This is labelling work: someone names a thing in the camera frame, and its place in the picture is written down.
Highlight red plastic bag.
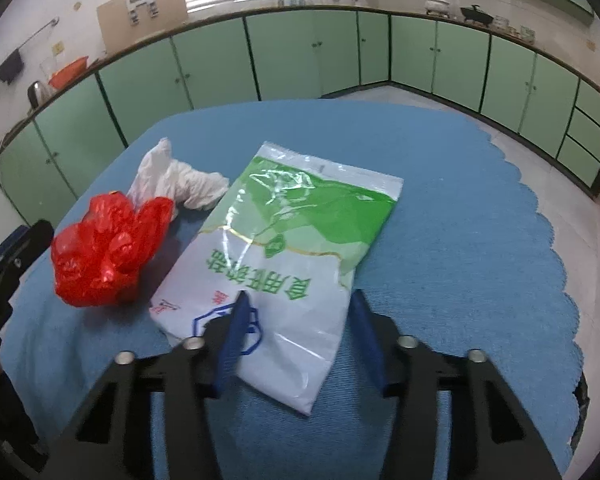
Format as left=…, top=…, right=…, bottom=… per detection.
left=51, top=192, right=176, bottom=309

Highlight metal towel rail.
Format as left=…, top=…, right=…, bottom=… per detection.
left=17, top=16, right=61, bottom=54

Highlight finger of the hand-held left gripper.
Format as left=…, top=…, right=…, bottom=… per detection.
left=0, top=219, right=56, bottom=303

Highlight metal kettle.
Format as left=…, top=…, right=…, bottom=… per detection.
left=27, top=80, right=56, bottom=110

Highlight orange basin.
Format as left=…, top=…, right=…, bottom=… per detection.
left=47, top=56, right=90, bottom=87

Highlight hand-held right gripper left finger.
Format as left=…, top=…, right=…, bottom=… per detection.
left=45, top=290, right=254, bottom=480

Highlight green base cabinets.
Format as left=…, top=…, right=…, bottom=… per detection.
left=0, top=7, right=600, bottom=226

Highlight green and white plastic bag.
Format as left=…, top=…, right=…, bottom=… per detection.
left=150, top=141, right=405, bottom=416

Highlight cardboard box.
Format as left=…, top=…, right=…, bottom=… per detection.
left=96, top=0, right=188, bottom=56

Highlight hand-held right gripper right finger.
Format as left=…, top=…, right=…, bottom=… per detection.
left=349, top=290, right=564, bottom=480

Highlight black pan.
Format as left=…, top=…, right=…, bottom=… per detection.
left=460, top=4, right=495, bottom=25

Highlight black hanging cloth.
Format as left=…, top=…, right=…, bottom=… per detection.
left=0, top=50, right=26, bottom=85

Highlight blue tablecloth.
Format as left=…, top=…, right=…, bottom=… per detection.
left=0, top=99, right=584, bottom=480

